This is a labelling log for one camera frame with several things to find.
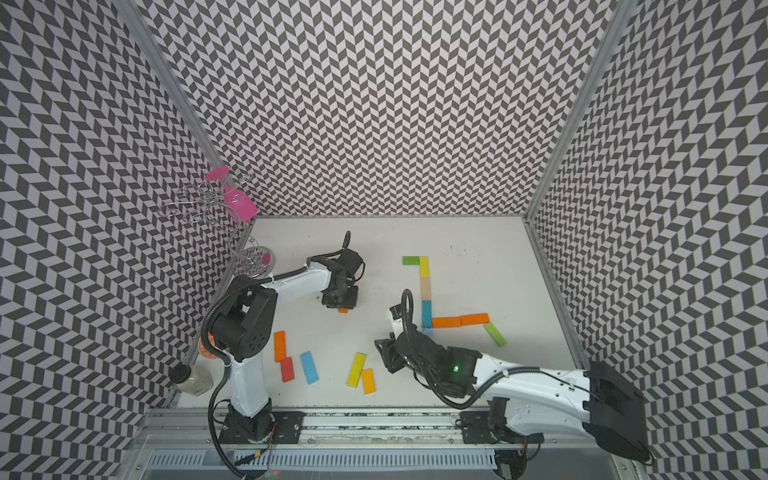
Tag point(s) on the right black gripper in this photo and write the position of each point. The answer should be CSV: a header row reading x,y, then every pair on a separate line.
x,y
390,354

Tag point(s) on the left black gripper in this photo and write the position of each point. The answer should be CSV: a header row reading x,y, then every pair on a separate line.
x,y
350,304

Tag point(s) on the yellow-green long block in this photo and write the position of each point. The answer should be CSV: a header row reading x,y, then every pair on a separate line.
x,y
356,369

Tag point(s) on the teal block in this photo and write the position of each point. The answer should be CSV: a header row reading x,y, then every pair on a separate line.
x,y
426,314

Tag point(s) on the natural wood block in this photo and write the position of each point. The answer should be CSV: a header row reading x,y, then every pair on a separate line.
x,y
425,289

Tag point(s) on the yellow block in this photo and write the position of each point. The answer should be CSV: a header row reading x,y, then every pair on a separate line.
x,y
424,267

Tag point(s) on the light green block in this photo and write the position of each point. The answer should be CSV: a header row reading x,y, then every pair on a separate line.
x,y
495,334

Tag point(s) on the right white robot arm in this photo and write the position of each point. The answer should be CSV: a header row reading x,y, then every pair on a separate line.
x,y
526,404

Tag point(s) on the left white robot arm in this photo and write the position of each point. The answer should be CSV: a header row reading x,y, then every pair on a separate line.
x,y
239,327

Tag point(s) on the yellow-orange block lower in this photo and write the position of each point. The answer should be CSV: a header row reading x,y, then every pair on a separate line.
x,y
368,381

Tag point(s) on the red block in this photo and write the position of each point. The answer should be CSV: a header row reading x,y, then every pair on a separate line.
x,y
287,370

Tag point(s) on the orange patterned plate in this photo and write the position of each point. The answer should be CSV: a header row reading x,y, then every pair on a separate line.
x,y
203,351

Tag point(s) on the small glass jar black lid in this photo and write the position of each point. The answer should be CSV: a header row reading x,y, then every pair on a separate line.
x,y
191,379

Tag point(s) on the pink wire jewelry stand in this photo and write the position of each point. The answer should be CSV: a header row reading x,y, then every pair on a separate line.
x,y
220,201

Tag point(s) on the metal base rail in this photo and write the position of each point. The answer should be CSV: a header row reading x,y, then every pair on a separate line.
x,y
364,443

